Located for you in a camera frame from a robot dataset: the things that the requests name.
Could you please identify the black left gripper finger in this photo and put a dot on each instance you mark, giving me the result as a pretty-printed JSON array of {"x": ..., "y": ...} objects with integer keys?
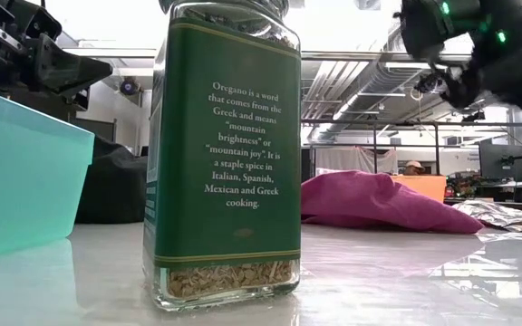
[
  {"x": 43, "y": 22},
  {"x": 66, "y": 68}
]

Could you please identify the black cloth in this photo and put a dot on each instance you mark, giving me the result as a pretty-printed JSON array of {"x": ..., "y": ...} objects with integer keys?
[{"x": 111, "y": 185}]

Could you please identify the person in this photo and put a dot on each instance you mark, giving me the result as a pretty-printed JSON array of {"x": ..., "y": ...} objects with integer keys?
[{"x": 412, "y": 168}]

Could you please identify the magenta cloth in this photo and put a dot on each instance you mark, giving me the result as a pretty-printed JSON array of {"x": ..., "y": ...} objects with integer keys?
[{"x": 370, "y": 204}]

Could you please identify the orange plastic bin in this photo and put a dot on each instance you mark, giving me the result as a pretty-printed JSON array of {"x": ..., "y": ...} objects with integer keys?
[{"x": 422, "y": 185}]

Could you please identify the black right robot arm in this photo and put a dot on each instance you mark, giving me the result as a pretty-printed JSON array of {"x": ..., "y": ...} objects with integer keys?
[{"x": 510, "y": 50}]

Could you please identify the dark background cabinet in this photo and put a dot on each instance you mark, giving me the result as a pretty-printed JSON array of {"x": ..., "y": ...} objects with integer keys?
[{"x": 48, "y": 106}]

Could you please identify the white background curtain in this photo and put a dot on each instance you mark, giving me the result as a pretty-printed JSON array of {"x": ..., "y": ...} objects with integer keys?
[{"x": 356, "y": 159}]

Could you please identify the round black ceiling device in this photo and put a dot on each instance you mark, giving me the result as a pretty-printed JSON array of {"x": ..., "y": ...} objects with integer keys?
[{"x": 129, "y": 86}]

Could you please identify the background metal rack frame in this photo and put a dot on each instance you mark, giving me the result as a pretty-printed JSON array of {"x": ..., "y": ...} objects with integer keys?
[{"x": 436, "y": 149}]

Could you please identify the green-label oregano glass jar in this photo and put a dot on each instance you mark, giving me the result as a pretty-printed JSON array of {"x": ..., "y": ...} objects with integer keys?
[{"x": 225, "y": 136}]

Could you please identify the teal plastic bin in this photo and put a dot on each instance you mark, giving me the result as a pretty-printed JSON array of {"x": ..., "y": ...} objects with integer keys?
[{"x": 25, "y": 172}]

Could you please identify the dark background monitor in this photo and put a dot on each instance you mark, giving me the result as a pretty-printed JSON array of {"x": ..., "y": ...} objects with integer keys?
[{"x": 505, "y": 160}]

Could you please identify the crinkled silver foil sheet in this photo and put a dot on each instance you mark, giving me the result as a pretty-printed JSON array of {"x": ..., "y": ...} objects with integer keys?
[{"x": 505, "y": 215}]

